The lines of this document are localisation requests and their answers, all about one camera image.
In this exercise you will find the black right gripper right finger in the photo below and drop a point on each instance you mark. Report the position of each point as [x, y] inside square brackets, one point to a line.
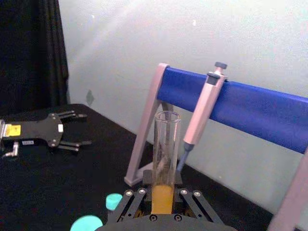
[195, 204]

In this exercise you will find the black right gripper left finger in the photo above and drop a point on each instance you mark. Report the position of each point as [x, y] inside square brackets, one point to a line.
[131, 204]

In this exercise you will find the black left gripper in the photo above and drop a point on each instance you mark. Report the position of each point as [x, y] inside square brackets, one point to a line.
[41, 132]

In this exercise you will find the glass tube with orange liquid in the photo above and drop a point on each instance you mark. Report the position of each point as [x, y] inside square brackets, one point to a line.
[163, 197]

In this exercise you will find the small teal round cap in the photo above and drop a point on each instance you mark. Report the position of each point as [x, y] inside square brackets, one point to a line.
[113, 201]

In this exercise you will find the large teal round cap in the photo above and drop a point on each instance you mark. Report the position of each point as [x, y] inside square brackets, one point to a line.
[85, 223]

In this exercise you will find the black table cloth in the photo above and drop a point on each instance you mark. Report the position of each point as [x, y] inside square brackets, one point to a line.
[60, 180]

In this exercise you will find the black curtain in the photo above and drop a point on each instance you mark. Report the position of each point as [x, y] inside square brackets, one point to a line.
[31, 53]

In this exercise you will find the grey pipette with blue tip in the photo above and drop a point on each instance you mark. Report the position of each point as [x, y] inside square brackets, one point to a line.
[204, 113]

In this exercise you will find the blue and grey pipette stand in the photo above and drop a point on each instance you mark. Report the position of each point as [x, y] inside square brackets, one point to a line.
[252, 106]

